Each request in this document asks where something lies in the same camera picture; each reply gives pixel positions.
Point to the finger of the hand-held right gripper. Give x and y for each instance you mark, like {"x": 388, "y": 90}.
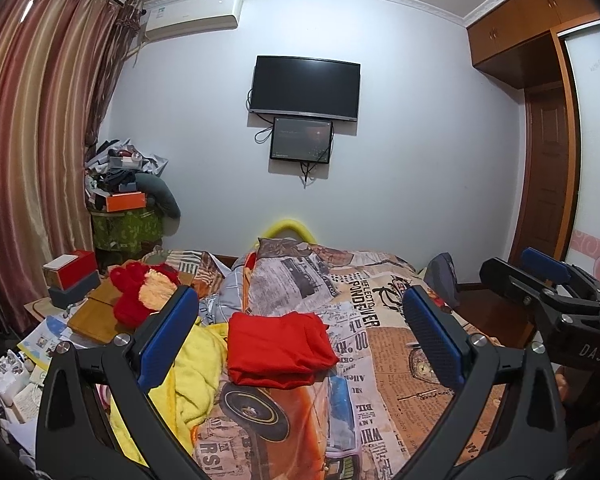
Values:
{"x": 545, "y": 264}
{"x": 510, "y": 275}

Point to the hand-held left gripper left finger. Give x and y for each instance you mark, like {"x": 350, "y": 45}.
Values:
{"x": 167, "y": 340}

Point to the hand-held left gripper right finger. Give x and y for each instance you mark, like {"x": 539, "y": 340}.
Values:
{"x": 432, "y": 340}

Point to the red garment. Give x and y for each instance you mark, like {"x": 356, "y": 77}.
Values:
{"x": 275, "y": 345}

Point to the yellow cloth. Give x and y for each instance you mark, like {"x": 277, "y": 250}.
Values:
{"x": 195, "y": 365}

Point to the red plush toy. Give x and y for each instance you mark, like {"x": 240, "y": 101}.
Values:
{"x": 130, "y": 305}

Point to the newspaper print quilt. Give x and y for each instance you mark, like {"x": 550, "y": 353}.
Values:
{"x": 380, "y": 385}

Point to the grey striped bedsheet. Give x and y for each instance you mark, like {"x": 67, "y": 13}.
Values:
{"x": 225, "y": 300}

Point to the wooden board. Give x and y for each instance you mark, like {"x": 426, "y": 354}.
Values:
{"x": 95, "y": 317}

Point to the printed pillow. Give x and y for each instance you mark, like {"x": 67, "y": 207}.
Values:
{"x": 195, "y": 262}

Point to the brown wooden door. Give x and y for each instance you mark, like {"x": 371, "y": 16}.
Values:
{"x": 545, "y": 170}

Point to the grey box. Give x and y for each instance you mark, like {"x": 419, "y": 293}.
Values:
{"x": 75, "y": 292}

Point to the red and white box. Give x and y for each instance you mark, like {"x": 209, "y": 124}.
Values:
{"x": 80, "y": 270}

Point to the white sliding wardrobe door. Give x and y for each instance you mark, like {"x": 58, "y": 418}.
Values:
{"x": 595, "y": 160}

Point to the green storage bag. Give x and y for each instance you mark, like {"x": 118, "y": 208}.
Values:
{"x": 125, "y": 230}

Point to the yellow and blue booklet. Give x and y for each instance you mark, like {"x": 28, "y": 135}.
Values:
{"x": 40, "y": 345}

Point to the wooden nightstand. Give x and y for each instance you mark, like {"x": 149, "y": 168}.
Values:
{"x": 40, "y": 307}

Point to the orange box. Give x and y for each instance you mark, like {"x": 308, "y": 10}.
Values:
{"x": 125, "y": 201}

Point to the pile of papers and boxes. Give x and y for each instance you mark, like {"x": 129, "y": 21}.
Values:
{"x": 15, "y": 390}

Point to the pile of clutter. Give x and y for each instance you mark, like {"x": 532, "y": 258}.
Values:
{"x": 125, "y": 160}

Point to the small black monitor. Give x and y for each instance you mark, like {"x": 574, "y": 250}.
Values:
{"x": 300, "y": 140}

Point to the wooden overhead cabinet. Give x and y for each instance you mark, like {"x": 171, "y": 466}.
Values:
{"x": 520, "y": 25}

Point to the striped brown curtain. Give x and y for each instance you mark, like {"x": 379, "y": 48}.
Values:
{"x": 40, "y": 135}

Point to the white air conditioner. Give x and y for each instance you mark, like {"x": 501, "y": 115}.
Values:
{"x": 195, "y": 17}

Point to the black wall television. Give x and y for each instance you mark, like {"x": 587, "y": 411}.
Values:
{"x": 305, "y": 85}

